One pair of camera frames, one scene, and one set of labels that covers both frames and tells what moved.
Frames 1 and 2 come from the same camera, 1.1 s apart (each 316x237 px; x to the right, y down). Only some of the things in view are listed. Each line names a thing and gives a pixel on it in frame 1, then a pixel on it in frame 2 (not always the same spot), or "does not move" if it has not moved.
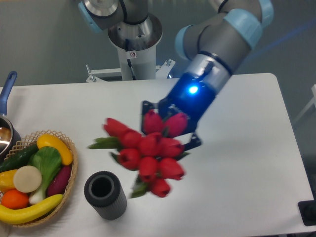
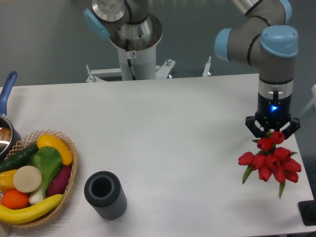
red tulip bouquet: [153, 156] → [278, 162]
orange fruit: [14, 199] does not move
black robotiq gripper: [189, 97] → [273, 113]
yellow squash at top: [48, 140] does not move
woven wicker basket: [29, 139] does not move
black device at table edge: [307, 210] does not move
